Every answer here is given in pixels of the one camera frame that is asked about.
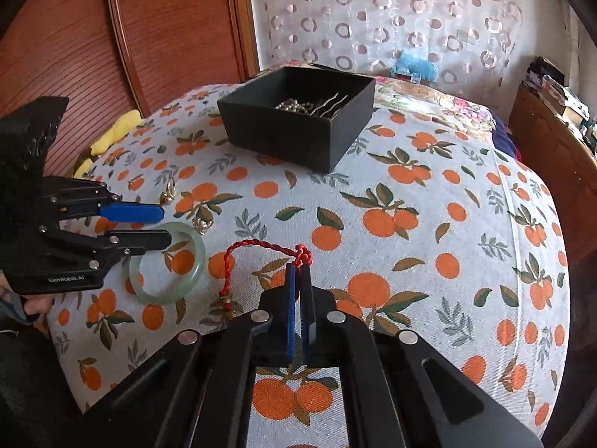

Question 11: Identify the pile of clothes and books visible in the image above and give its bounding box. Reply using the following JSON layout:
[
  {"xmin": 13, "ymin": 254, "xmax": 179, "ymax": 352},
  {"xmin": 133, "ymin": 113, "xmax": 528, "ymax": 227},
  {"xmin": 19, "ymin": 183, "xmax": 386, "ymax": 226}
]
[{"xmin": 522, "ymin": 56, "xmax": 597, "ymax": 152}]

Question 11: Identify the red cord bracelet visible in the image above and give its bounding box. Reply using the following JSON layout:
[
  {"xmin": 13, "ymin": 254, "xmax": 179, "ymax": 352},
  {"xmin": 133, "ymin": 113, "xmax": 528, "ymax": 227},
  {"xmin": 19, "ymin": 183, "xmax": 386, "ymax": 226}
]
[{"xmin": 218, "ymin": 239, "xmax": 314, "ymax": 314}]

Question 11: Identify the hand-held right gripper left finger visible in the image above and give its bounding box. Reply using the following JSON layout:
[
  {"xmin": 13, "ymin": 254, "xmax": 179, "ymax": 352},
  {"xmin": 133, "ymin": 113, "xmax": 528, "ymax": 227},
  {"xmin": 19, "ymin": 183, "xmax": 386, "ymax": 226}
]
[{"xmin": 56, "ymin": 264, "xmax": 299, "ymax": 448}]

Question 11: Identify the wooden slatted wardrobe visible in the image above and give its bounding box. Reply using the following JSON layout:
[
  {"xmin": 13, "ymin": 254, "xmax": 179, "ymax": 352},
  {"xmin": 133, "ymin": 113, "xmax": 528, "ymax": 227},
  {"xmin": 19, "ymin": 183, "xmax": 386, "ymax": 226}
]
[{"xmin": 0, "ymin": 0, "xmax": 260, "ymax": 183}]

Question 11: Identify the yellow plush toy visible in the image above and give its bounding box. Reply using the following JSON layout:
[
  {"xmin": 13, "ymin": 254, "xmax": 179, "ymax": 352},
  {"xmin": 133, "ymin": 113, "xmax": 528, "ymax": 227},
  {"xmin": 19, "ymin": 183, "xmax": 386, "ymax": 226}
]
[{"xmin": 72, "ymin": 109, "xmax": 143, "ymax": 179}]

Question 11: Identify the dark blue blanket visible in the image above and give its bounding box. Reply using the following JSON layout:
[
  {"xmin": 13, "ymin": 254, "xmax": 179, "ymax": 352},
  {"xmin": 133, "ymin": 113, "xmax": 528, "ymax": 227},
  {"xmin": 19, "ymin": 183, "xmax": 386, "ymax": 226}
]
[{"xmin": 490, "ymin": 114, "xmax": 530, "ymax": 169}]

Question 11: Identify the pearl necklace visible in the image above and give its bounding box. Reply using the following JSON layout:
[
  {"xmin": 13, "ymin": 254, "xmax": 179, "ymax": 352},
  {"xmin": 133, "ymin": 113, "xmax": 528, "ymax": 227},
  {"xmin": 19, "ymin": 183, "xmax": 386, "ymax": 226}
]
[{"xmin": 274, "ymin": 97, "xmax": 318, "ymax": 115}]

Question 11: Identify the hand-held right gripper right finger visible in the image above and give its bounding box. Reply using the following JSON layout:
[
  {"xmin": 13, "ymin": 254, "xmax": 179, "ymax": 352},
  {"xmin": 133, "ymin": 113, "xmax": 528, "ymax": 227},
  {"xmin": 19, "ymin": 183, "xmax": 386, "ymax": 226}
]
[{"xmin": 300, "ymin": 266, "xmax": 546, "ymax": 448}]

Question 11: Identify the wooden side cabinet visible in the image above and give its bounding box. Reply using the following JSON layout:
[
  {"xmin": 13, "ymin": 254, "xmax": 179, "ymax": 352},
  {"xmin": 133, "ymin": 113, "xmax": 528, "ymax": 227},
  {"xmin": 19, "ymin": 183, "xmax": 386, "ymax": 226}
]
[{"xmin": 507, "ymin": 85, "xmax": 597, "ymax": 267}]

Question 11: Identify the circle print sheer curtain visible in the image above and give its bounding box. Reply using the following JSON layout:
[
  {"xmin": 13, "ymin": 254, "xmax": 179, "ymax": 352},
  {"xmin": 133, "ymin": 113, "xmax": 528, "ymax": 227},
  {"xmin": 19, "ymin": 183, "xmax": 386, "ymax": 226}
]
[{"xmin": 247, "ymin": 0, "xmax": 525, "ymax": 87}]

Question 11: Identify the pale green jade bangle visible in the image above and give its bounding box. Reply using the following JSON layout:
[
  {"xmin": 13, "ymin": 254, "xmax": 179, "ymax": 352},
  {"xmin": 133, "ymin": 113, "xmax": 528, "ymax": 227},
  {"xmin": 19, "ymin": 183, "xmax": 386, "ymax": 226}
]
[{"xmin": 128, "ymin": 223, "xmax": 207, "ymax": 306}]

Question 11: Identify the person's left hand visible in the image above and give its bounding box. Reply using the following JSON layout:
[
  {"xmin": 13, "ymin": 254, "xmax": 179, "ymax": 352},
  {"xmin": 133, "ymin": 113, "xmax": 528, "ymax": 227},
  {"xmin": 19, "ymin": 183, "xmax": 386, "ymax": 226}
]
[{"xmin": 0, "ymin": 274, "xmax": 50, "ymax": 325}]

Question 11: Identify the silver hairpin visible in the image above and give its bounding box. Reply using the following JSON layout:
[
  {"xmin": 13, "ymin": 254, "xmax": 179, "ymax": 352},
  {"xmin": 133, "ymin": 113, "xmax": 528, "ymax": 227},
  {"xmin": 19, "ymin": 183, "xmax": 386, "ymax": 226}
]
[{"xmin": 308, "ymin": 93, "xmax": 351, "ymax": 118}]

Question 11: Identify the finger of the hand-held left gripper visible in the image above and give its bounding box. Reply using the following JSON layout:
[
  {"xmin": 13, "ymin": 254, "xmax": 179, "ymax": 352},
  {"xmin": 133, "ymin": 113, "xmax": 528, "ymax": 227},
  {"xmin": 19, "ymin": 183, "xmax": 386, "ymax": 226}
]
[
  {"xmin": 96, "ymin": 200, "xmax": 165, "ymax": 225},
  {"xmin": 105, "ymin": 230, "xmax": 172, "ymax": 256}
]

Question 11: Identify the orange fruit print cloth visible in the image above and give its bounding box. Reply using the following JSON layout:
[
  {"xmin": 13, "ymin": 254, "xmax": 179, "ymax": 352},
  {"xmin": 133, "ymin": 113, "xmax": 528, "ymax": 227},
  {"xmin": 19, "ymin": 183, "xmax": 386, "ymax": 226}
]
[{"xmin": 49, "ymin": 81, "xmax": 567, "ymax": 448}]

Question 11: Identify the blue plastic bag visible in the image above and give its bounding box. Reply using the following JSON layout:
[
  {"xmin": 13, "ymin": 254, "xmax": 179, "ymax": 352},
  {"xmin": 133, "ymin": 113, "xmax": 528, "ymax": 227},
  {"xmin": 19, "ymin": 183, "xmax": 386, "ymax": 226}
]
[{"xmin": 391, "ymin": 50, "xmax": 439, "ymax": 82}]

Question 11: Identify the black box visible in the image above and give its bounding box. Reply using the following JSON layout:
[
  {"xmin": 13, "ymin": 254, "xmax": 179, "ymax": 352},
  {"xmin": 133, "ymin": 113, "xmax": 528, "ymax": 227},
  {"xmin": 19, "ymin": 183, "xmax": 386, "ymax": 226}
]
[{"xmin": 217, "ymin": 65, "xmax": 376, "ymax": 174}]

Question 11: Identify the floral blanket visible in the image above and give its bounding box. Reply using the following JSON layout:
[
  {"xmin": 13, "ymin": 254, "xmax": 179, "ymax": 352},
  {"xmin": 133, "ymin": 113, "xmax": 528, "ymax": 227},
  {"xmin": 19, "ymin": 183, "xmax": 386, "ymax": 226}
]
[{"xmin": 280, "ymin": 60, "xmax": 502, "ymax": 150}]

